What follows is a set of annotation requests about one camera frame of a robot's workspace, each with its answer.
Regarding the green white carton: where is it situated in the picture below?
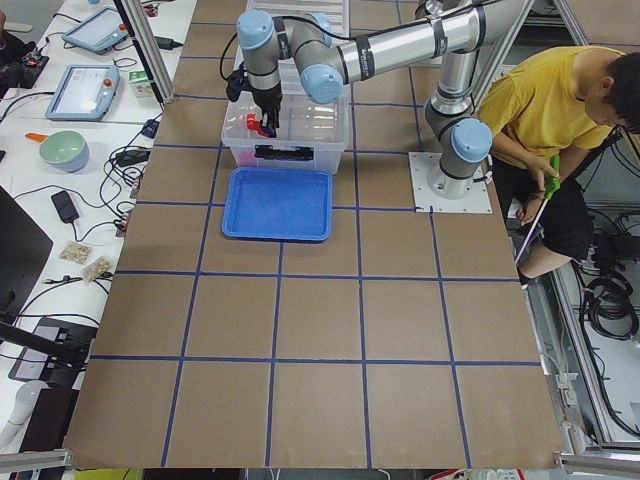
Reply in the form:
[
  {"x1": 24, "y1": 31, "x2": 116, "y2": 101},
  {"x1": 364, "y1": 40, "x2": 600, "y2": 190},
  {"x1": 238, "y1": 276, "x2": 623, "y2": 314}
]
[{"x1": 128, "y1": 70, "x2": 154, "y2": 98}]

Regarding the black box latch handle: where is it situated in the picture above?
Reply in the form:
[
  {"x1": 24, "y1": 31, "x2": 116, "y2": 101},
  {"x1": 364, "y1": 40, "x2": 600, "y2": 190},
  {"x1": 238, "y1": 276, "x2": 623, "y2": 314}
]
[{"x1": 254, "y1": 145, "x2": 314, "y2": 162}]

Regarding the black power adapter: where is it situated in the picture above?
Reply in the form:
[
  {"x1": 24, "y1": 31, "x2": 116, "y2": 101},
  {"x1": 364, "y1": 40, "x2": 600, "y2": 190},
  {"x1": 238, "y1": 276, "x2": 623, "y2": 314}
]
[{"x1": 154, "y1": 36, "x2": 183, "y2": 50}]

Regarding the near teach pendant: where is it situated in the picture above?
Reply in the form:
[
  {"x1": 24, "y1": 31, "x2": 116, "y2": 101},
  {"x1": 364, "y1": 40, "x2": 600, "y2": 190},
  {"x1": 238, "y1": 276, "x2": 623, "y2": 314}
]
[{"x1": 45, "y1": 65, "x2": 120, "y2": 122}]

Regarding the snack bag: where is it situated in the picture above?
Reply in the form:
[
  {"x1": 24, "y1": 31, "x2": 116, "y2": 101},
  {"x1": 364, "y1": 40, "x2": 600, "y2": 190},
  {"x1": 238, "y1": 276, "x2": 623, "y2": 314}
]
[
  {"x1": 59, "y1": 241, "x2": 93, "y2": 265},
  {"x1": 81, "y1": 256, "x2": 113, "y2": 283}
]

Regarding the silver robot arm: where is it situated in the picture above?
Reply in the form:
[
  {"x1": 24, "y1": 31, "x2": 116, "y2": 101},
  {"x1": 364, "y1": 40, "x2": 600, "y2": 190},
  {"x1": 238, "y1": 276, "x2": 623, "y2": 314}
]
[{"x1": 226, "y1": 1, "x2": 521, "y2": 199}]

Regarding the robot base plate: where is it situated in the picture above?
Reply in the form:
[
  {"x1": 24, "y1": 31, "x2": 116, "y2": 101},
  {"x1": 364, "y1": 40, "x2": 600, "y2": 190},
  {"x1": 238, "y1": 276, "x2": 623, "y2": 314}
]
[{"x1": 408, "y1": 152, "x2": 492, "y2": 214}]

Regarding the green and blue bowl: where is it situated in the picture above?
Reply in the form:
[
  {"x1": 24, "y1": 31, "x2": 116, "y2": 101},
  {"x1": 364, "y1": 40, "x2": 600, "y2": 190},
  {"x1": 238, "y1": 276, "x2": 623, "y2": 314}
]
[{"x1": 39, "y1": 130, "x2": 89, "y2": 173}]

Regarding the clear plastic storage box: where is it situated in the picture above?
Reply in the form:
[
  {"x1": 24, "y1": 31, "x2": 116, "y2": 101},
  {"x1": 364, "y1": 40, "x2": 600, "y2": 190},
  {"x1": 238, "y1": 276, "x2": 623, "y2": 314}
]
[{"x1": 221, "y1": 9, "x2": 351, "y2": 174}]

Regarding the teach pendant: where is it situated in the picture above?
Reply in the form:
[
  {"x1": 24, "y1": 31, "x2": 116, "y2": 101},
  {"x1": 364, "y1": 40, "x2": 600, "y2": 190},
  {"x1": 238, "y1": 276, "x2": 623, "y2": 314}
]
[
  {"x1": 62, "y1": 6, "x2": 129, "y2": 54},
  {"x1": 45, "y1": 65, "x2": 120, "y2": 122}
]

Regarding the red block bottom edge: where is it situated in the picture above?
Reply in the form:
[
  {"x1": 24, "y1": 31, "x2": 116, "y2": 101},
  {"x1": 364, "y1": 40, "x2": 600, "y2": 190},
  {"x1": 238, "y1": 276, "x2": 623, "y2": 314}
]
[{"x1": 236, "y1": 150, "x2": 257, "y2": 167}]

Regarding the black phone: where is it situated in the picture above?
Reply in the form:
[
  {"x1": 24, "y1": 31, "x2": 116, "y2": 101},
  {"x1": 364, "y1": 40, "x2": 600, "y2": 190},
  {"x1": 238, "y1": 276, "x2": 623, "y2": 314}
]
[{"x1": 51, "y1": 190, "x2": 79, "y2": 224}]

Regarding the blue plastic tray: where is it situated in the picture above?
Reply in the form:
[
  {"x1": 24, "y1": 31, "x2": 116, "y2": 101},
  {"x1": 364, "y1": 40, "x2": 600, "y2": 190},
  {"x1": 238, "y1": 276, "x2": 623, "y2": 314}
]
[{"x1": 221, "y1": 167, "x2": 333, "y2": 242}]

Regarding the far teach pendant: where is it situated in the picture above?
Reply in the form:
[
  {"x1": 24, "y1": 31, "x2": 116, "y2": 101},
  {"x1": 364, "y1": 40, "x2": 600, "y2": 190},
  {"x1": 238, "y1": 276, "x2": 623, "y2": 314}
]
[{"x1": 62, "y1": 6, "x2": 129, "y2": 54}]

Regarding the green handled stick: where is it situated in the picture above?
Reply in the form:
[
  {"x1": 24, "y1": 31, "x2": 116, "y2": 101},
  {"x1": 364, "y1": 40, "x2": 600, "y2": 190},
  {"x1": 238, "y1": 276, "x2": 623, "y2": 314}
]
[{"x1": 515, "y1": 174, "x2": 561, "y2": 263}]

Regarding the person in yellow shirt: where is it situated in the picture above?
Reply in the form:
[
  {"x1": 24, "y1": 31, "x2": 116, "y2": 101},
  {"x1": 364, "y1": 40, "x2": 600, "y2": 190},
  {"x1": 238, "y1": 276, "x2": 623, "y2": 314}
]
[{"x1": 478, "y1": 46, "x2": 639, "y2": 285}]

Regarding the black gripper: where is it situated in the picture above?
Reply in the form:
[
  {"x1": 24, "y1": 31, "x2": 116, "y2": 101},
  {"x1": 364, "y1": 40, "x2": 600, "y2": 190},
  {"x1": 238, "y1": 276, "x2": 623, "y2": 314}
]
[{"x1": 252, "y1": 87, "x2": 283, "y2": 138}]

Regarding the aluminium frame post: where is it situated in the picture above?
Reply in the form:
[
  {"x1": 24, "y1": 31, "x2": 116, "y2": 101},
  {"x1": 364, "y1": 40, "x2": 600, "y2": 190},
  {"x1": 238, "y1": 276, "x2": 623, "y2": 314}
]
[{"x1": 114, "y1": 0, "x2": 175, "y2": 105}]

